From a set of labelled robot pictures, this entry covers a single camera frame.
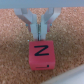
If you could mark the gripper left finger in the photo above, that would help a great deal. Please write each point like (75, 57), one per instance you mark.
(32, 22)

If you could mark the pink block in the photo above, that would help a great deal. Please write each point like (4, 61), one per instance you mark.
(41, 54)

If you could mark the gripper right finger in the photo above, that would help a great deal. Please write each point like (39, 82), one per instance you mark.
(47, 20)

